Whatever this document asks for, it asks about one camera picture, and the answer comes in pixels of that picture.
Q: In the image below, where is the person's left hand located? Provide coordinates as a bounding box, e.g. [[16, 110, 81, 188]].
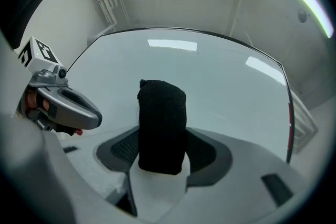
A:
[[25, 91, 51, 114]]

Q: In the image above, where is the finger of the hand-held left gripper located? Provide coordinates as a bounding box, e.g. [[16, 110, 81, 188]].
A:
[[37, 86, 103, 118], [49, 99, 103, 131]]

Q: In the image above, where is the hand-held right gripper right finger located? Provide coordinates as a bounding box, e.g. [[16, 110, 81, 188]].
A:
[[183, 126, 312, 224]]

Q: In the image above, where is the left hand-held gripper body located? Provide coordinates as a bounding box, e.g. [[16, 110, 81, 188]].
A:
[[17, 35, 80, 137]]

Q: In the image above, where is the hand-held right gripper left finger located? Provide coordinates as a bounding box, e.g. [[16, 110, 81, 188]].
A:
[[43, 124, 140, 201]]

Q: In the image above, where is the white and black box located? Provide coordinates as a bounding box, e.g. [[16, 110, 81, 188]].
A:
[[136, 78, 187, 176]]

